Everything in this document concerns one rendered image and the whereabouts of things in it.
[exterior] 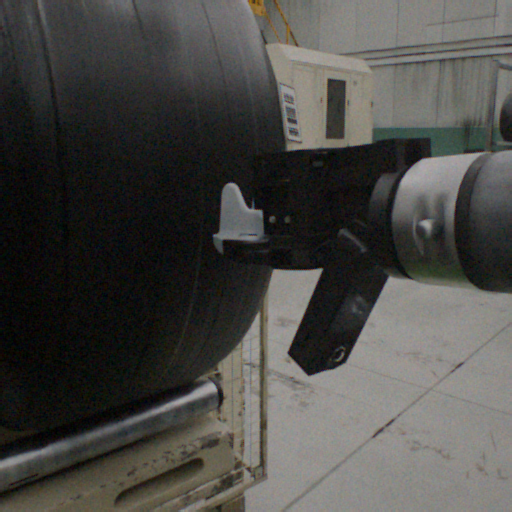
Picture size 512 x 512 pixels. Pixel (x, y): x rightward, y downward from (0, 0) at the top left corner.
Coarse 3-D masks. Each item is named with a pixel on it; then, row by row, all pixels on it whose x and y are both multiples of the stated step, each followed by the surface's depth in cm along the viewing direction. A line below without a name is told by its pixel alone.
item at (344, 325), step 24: (336, 240) 35; (360, 240) 34; (336, 264) 35; (360, 264) 34; (336, 288) 35; (360, 288) 36; (312, 312) 37; (336, 312) 36; (360, 312) 38; (312, 336) 38; (336, 336) 38; (312, 360) 38; (336, 360) 39
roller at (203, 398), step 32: (192, 384) 70; (96, 416) 62; (128, 416) 63; (160, 416) 65; (192, 416) 68; (0, 448) 56; (32, 448) 56; (64, 448) 58; (96, 448) 60; (0, 480) 54; (32, 480) 57
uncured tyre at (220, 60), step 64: (0, 0) 40; (64, 0) 41; (128, 0) 44; (192, 0) 48; (0, 64) 39; (64, 64) 40; (128, 64) 42; (192, 64) 46; (256, 64) 51; (0, 128) 39; (64, 128) 40; (128, 128) 42; (192, 128) 46; (256, 128) 50; (0, 192) 40; (64, 192) 40; (128, 192) 43; (192, 192) 46; (0, 256) 41; (64, 256) 41; (128, 256) 44; (192, 256) 48; (0, 320) 44; (64, 320) 44; (128, 320) 47; (192, 320) 52; (0, 384) 49; (64, 384) 48; (128, 384) 54
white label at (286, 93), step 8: (280, 88) 54; (288, 88) 55; (280, 96) 54; (288, 96) 55; (280, 104) 54; (288, 104) 55; (296, 104) 57; (288, 112) 55; (296, 112) 57; (288, 120) 54; (296, 120) 56; (288, 128) 54; (296, 128) 56; (288, 136) 54; (296, 136) 56
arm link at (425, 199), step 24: (432, 168) 30; (456, 168) 28; (408, 192) 30; (432, 192) 29; (456, 192) 27; (408, 216) 29; (432, 216) 29; (408, 240) 30; (432, 240) 29; (408, 264) 30; (432, 264) 29; (456, 264) 28
